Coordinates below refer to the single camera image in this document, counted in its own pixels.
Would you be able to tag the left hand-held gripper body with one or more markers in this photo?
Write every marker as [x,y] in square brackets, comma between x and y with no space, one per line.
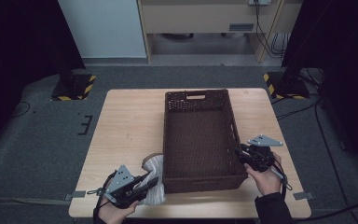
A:
[121,182]

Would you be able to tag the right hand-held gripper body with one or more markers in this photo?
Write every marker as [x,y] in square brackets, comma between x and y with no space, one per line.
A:
[259,157]

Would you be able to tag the white striped cloth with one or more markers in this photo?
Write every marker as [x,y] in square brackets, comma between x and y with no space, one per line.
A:
[155,168]

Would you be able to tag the brown woven basket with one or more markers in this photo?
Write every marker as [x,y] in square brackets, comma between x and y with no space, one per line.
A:
[199,143]

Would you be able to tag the person's right hand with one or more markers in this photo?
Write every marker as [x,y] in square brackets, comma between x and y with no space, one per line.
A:
[267,180]

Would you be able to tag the person's left hand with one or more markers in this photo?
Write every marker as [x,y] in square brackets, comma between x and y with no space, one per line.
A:
[115,214]

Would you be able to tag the grey tape strip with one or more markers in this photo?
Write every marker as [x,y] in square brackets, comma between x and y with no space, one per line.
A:
[76,195]
[303,195]

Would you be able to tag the black yellow striped stand base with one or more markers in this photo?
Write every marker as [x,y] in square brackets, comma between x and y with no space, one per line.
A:
[74,88]
[287,88]

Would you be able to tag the wooden cabinet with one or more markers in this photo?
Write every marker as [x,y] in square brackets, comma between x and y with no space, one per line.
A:
[199,17]

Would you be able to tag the black curtain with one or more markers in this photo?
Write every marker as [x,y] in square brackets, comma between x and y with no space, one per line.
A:
[348,46]
[12,46]

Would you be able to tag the white power strip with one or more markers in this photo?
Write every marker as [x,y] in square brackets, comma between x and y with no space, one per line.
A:
[260,2]

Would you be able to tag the white panel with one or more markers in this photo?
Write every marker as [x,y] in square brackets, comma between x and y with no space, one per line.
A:
[105,28]

